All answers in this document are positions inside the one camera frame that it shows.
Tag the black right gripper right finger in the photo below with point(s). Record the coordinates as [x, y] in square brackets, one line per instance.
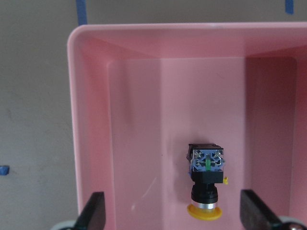
[255, 214]

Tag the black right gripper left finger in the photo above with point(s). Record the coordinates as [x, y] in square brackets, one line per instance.
[93, 215]

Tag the yellow push button switch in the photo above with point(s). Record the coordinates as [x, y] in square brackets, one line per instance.
[206, 169]

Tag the pink plastic bin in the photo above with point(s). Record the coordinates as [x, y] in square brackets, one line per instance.
[141, 93]

